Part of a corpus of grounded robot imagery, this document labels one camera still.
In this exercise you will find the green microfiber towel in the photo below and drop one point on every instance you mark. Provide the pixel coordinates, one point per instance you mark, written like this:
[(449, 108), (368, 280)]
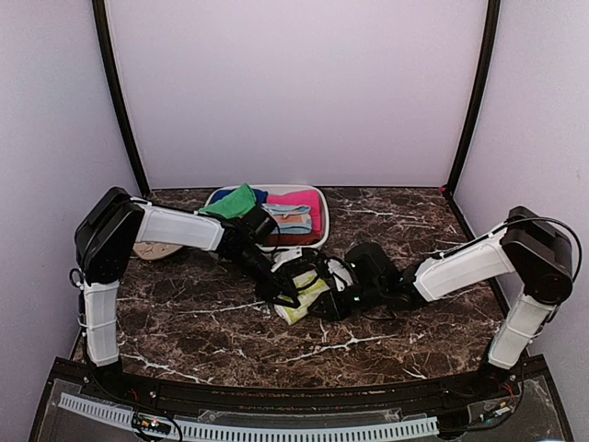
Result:
[(230, 203)]

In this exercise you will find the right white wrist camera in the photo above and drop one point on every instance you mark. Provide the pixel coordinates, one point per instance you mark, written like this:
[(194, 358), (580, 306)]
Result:
[(342, 278)]

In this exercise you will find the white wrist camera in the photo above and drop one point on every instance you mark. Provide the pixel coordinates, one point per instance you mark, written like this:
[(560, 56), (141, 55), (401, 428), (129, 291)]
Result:
[(284, 257), (342, 278)]

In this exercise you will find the white slotted cable duct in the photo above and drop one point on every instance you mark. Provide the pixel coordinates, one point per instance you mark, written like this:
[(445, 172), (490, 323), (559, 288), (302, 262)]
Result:
[(249, 427)]

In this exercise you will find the dark red rolled towel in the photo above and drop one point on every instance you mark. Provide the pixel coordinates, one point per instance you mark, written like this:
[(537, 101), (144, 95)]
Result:
[(287, 240)]

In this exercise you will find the cream yellow-green patterned towel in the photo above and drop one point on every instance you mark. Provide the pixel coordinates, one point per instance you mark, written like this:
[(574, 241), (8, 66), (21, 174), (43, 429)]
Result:
[(310, 286)]

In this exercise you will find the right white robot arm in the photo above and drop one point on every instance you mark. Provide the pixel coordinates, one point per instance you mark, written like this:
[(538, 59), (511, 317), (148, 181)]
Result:
[(545, 253)]

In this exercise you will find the blue rolled towel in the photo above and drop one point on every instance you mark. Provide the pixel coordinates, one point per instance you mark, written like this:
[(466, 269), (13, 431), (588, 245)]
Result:
[(260, 195)]

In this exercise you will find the right black frame post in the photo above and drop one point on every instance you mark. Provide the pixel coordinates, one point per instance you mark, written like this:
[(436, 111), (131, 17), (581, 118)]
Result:
[(476, 96)]

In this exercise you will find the light blue striped towel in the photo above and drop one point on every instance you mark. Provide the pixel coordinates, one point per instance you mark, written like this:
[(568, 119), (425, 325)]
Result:
[(290, 219)]

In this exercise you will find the small circuit board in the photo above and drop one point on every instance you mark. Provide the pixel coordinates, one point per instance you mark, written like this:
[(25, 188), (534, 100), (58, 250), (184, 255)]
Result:
[(146, 424)]

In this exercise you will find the white plastic basin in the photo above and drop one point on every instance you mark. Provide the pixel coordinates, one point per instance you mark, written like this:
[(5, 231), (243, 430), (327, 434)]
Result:
[(281, 189)]

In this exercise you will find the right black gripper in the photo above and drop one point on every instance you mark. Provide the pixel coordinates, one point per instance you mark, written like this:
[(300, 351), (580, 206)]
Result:
[(335, 310)]

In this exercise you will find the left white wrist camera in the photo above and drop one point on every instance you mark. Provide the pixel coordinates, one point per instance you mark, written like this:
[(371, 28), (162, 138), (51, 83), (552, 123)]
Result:
[(284, 257)]

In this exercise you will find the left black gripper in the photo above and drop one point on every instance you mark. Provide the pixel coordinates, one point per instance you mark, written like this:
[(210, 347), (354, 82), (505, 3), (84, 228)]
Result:
[(271, 286)]

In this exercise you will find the pink rolled towel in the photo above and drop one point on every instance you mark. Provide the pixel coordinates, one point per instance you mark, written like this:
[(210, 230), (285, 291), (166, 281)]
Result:
[(308, 198)]

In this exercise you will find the black frame post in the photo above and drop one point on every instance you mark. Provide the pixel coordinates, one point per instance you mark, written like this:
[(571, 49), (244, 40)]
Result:
[(116, 95), (476, 96)]

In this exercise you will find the left black frame post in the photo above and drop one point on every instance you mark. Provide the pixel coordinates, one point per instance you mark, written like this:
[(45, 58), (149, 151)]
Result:
[(116, 95)]

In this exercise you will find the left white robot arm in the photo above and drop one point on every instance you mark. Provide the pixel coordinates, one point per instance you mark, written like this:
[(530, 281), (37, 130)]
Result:
[(104, 243)]

